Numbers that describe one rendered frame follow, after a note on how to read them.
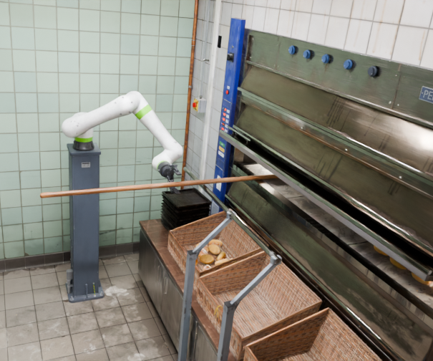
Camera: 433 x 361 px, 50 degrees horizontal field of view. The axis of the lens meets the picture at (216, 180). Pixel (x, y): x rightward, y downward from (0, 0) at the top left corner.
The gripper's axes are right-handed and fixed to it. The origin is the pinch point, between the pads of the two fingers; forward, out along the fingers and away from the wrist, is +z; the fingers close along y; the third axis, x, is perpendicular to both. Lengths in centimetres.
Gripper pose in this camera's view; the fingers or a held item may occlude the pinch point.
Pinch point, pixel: (177, 183)
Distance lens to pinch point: 283.3
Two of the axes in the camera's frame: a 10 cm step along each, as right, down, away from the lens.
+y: -1.0, 9.2, 3.7
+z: 4.1, 3.8, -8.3
